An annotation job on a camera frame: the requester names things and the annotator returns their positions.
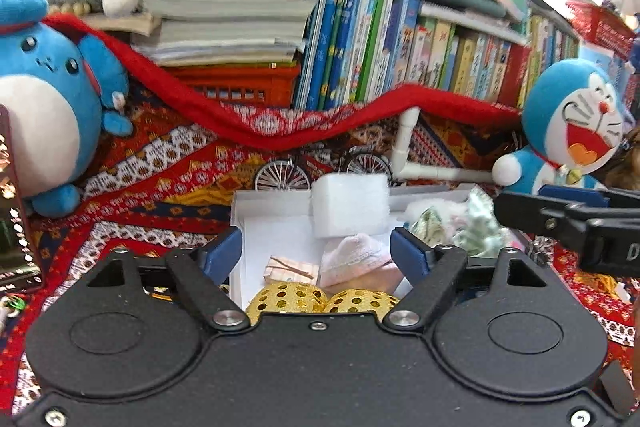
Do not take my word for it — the blue round plush toy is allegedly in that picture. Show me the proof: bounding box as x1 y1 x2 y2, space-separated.
0 0 135 218

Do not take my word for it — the orange plastic crate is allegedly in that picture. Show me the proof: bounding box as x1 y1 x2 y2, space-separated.
160 60 302 108

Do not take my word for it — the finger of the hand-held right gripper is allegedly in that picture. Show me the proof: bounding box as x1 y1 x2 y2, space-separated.
536 183 640 221
492 191 592 254

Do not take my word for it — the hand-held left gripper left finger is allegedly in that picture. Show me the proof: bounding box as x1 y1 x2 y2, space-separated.
86 227 252 334

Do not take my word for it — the red fleece cloth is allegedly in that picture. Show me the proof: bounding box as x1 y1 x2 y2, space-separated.
42 14 524 154

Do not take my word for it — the red patterned blanket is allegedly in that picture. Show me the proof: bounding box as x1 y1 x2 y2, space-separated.
0 82 640 413

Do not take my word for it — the wooden bead string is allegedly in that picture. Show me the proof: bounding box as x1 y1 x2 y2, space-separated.
47 3 94 17

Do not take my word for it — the white cardboard box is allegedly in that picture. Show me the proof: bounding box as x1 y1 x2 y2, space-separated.
229 186 527 314

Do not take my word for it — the brown-haired doll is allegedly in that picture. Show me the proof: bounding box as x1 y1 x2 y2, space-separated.
602 127 640 190

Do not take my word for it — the green floral fabric scrunchie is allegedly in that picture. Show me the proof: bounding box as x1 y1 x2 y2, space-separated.
412 189 517 259

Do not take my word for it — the small plaid gift packet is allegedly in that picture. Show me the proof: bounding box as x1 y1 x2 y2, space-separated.
262 255 321 284

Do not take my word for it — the lilac pink sock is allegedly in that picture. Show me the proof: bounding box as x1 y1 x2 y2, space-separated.
319 233 404 289

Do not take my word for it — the row of upright books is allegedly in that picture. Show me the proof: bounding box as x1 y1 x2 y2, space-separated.
292 0 640 110

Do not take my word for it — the miniature metal bicycle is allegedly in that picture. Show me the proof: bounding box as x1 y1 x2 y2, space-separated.
252 147 402 194

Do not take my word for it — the white plastic pipe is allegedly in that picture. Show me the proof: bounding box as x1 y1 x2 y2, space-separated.
391 107 497 184

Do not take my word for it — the blue cat plush toy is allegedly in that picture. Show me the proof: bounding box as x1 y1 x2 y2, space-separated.
492 58 629 198

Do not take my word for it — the white foam block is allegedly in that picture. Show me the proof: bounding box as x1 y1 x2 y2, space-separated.
311 173 392 239

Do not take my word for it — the gold sequin scrunchie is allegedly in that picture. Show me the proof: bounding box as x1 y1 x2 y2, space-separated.
247 282 402 324

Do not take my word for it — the red plastic basket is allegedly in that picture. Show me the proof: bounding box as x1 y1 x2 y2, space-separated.
565 0 639 60

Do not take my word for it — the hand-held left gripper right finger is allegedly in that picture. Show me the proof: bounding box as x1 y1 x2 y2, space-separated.
382 227 549 334

